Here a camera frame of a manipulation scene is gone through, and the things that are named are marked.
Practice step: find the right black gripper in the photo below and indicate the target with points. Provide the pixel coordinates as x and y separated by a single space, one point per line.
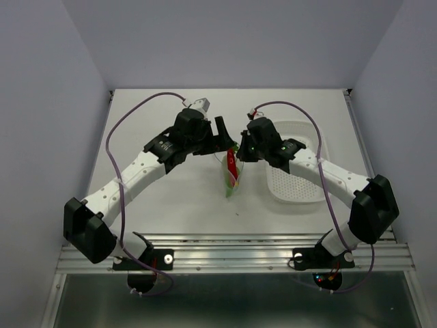
243 154

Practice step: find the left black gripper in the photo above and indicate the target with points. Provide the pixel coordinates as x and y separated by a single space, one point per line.
214 146

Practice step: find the red toy chili pepper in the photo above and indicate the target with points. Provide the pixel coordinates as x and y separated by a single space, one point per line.
231 162

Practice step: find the clear zip top bag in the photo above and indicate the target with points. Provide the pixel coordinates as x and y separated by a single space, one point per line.
223 162

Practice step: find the green toy pepper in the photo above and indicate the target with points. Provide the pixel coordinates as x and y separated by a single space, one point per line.
231 184

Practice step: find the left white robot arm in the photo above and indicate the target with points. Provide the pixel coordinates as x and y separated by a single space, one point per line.
87 222

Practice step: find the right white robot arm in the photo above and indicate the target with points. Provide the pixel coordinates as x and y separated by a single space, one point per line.
371 201

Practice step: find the white perforated plastic basket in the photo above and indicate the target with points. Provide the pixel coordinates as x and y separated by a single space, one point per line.
287 188

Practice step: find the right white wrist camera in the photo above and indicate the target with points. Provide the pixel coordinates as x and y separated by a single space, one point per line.
254 114

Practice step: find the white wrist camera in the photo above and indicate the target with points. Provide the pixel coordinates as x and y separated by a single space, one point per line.
202 105
254 114

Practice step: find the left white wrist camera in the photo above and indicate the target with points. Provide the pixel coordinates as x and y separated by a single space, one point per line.
202 105

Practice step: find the aluminium frame rail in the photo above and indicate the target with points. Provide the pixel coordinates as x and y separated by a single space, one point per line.
257 253

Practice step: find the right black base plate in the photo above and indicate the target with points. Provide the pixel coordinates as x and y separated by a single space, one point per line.
306 258

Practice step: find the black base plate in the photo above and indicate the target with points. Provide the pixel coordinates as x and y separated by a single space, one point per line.
160 259
306 258

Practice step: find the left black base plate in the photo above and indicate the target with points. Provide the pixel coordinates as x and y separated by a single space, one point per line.
160 259

